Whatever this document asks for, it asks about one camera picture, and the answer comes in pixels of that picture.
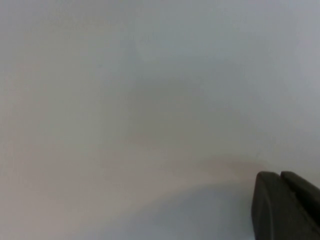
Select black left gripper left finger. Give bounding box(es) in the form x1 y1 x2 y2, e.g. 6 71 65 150
250 171 320 240

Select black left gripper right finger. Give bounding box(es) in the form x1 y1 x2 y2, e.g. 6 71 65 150
280 170 320 219

